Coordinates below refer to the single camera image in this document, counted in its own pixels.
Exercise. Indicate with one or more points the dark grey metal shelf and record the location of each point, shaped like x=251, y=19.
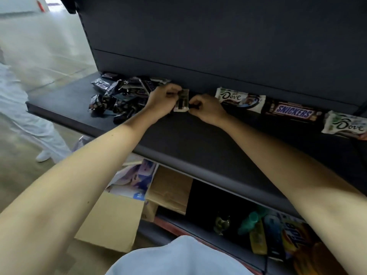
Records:
x=258, y=40

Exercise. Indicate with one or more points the orange blue detergent bag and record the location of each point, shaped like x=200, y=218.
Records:
x=296, y=234

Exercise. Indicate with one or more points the person's left forearm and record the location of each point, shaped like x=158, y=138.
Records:
x=71, y=209

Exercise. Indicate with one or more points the person's left hand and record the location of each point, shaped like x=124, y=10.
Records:
x=162, y=101

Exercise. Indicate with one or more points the purple plastic basin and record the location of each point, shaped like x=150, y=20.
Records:
x=81, y=143

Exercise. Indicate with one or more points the orange plastic tub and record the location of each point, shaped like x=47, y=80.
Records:
x=318, y=260

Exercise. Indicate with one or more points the yellow plastic bottle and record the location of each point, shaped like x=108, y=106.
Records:
x=258, y=239

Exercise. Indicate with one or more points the person's right forearm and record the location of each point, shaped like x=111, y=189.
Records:
x=309, y=174

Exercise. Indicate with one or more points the Dove bar blue white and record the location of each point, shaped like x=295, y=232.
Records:
x=239, y=99

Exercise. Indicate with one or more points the blue printed package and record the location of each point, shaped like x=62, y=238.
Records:
x=134, y=180

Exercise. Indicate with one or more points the person's right hand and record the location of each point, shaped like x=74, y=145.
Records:
x=210, y=110

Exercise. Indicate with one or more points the cardboard box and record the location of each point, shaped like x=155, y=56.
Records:
x=111, y=223

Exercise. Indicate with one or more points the dark blue carton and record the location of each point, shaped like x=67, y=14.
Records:
x=273, y=237

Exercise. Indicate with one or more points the pile of mixed chocolate bars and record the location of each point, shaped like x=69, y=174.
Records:
x=123, y=94

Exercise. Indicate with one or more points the Snickers bar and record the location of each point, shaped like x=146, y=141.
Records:
x=294, y=111

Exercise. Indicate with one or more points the Dove bar brown hazelnut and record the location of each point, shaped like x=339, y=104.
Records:
x=344, y=124

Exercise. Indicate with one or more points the teal plastic bottle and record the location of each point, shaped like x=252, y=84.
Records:
x=248, y=223

